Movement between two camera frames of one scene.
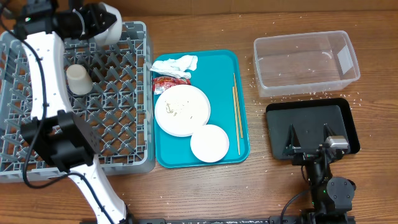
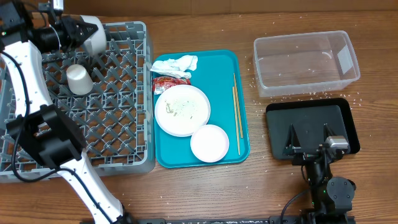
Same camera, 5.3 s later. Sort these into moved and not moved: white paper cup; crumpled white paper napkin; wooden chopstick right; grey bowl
Moved: grey bowl
Not moved: wooden chopstick right; white paper cup; crumpled white paper napkin
